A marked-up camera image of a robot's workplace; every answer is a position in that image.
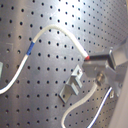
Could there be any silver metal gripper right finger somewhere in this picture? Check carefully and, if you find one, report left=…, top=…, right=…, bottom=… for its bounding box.
left=89, top=42, right=128, bottom=70

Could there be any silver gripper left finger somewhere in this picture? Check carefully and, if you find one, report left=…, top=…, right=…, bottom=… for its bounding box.
left=82, top=61, right=126, bottom=96

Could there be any white cable with blue tape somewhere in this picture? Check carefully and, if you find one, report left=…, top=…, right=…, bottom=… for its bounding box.
left=0, top=25, right=92, bottom=96

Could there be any metal clip at left edge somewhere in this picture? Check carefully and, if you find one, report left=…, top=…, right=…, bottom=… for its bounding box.
left=0, top=62, right=3, bottom=73

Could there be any blue white thin cable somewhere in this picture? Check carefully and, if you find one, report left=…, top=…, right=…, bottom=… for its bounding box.
left=86, top=86, right=114, bottom=128

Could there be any white cable lower loop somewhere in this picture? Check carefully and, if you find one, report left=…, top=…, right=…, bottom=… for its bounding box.
left=60, top=81, right=100, bottom=128

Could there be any grey metal cable clip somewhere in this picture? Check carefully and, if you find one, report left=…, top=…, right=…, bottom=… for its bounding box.
left=59, top=65, right=83, bottom=103

